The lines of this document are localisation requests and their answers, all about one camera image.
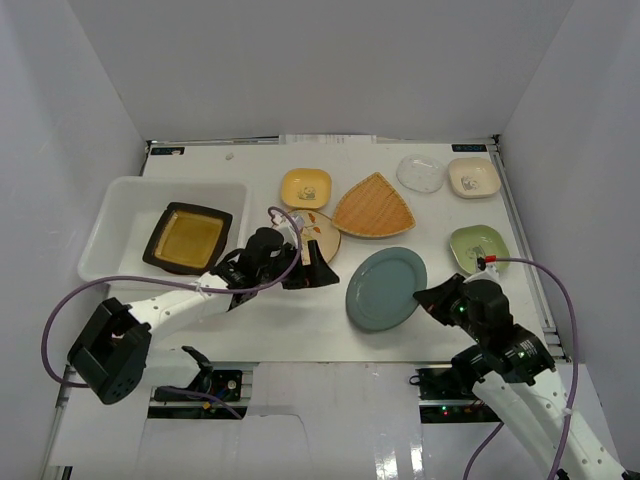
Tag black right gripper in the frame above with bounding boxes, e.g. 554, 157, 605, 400
413, 273, 486, 344

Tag beige bird pattern plate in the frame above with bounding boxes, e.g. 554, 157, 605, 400
288, 209, 341, 266

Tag blue-grey round plate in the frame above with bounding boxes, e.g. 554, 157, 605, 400
345, 247, 427, 332

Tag woven bamboo triangular tray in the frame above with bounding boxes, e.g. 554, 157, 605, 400
332, 172, 416, 239

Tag black square amber plate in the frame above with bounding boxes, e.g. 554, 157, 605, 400
142, 202, 233, 275

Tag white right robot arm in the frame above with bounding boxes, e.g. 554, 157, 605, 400
414, 274, 631, 479

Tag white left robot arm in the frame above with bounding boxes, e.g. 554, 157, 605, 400
68, 227, 339, 405

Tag white plastic bin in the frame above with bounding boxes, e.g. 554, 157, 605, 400
78, 177, 251, 283

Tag green square panda dish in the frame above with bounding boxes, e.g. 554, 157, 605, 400
449, 225, 510, 274

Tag yellow square panda dish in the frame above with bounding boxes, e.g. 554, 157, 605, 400
280, 168, 332, 209

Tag cream square panda dish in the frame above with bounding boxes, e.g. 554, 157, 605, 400
448, 157, 502, 199

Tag clear glass small dish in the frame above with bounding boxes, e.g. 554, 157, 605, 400
396, 154, 445, 193

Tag papers at table back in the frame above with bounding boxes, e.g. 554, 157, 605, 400
279, 134, 377, 145

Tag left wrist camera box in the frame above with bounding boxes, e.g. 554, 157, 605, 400
268, 208, 304, 247

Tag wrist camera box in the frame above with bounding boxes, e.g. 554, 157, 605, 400
467, 255, 500, 283
268, 208, 304, 247

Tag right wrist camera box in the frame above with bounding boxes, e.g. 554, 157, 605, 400
467, 255, 500, 283

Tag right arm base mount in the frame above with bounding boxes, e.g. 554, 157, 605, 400
408, 367, 498, 424

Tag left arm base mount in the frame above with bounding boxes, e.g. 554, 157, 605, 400
148, 369, 247, 420

